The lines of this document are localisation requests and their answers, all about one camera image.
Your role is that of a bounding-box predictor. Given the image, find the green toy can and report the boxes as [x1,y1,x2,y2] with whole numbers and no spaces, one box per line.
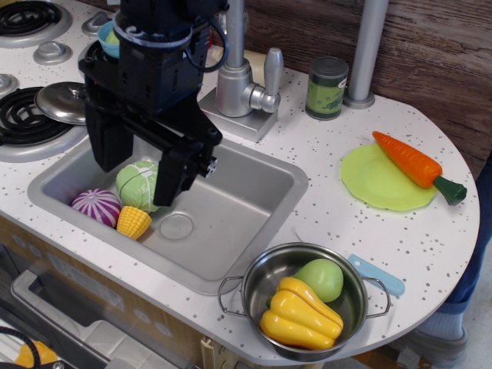
[305,56,349,121]

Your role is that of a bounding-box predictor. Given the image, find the grey support pole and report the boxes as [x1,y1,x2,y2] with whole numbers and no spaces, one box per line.
[344,0,389,110]

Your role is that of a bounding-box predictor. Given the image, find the orange toy carrot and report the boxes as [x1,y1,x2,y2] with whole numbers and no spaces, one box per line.
[372,131,467,206]

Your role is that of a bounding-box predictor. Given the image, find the green toy pear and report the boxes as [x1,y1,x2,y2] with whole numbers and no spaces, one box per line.
[294,259,344,303]

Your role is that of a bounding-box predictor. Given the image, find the green toy cabbage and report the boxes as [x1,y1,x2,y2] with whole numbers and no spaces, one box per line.
[116,161,160,213]

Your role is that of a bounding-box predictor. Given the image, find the grey stove knob rear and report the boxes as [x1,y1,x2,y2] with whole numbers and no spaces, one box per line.
[81,12,112,37]

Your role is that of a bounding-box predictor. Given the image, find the grey shoe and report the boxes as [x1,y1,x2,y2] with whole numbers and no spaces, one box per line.
[401,312,468,368]

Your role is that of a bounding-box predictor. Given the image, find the blue handled toy knife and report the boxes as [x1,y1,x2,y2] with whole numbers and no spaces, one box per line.
[294,227,405,296]

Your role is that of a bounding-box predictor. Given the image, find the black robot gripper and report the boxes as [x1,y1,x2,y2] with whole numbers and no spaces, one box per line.
[78,42,222,207]

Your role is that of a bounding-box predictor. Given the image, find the steel pot lid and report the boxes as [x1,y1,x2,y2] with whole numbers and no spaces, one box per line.
[34,81,85,125]

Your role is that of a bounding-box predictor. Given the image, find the grey stove knob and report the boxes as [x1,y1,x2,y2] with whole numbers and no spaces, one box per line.
[33,41,72,65]
[81,12,112,37]

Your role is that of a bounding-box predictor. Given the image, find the black stove burner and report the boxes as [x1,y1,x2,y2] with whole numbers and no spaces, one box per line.
[1,87,87,163]
[1,1,72,49]

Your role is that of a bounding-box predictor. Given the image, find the person leg in jeans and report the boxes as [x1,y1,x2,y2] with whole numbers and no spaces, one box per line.
[437,155,491,314]

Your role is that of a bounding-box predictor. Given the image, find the rear black stove burner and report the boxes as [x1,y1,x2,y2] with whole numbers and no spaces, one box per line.
[1,1,72,49]

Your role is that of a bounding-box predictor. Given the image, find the blue toy bowl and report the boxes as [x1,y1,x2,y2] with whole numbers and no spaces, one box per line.
[97,21,120,59]

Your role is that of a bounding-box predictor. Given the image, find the yellow toy bell pepper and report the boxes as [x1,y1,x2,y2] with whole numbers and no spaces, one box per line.
[259,277,344,351]

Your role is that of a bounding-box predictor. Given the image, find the yellow toy corn piece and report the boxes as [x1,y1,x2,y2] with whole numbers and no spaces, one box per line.
[116,206,152,240]

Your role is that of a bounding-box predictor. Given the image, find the purple toy onion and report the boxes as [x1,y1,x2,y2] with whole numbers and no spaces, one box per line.
[71,188,122,228]

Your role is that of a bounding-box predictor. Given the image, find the grey toy sink basin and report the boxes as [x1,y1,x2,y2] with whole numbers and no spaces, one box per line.
[28,140,308,295]

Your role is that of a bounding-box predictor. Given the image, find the black cable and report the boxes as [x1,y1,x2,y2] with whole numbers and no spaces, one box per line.
[188,11,231,74]

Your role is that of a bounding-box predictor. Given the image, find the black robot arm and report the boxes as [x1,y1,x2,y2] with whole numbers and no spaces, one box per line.
[78,1,228,206]

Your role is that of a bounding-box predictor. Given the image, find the silver toy faucet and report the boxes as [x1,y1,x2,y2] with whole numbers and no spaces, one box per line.
[199,1,284,142]

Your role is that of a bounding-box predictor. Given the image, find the front black stove burner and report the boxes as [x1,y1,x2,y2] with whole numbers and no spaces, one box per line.
[1,87,87,163]

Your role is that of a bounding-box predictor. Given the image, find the toy oven door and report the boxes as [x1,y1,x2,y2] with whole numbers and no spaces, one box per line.
[1,247,194,368]

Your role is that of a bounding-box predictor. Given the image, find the steel pot with handles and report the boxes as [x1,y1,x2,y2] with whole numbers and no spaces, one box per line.
[238,242,371,362]

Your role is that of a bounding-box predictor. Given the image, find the light green plastic plate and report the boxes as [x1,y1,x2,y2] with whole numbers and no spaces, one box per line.
[341,144,437,211]

